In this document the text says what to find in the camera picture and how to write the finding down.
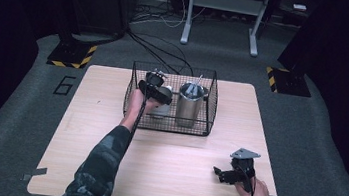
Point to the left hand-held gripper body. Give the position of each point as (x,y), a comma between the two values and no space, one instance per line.
(155,79)

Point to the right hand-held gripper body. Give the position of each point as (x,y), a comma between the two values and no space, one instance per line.
(244,173)

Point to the small steel cup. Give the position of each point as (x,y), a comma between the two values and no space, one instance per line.
(162,110)

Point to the tall steel cup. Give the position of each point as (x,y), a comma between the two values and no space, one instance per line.
(189,110)

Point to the person's left hand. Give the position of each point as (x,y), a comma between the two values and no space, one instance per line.
(135,103)

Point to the grey metal utensil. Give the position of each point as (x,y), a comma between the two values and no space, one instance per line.
(194,87)

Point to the black hazard-striped stand base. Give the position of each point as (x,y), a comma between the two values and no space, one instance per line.
(290,83)
(70,55)

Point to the small white box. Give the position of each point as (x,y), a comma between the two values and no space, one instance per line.
(299,7)

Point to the white metal desk frame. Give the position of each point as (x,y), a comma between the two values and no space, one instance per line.
(227,3)

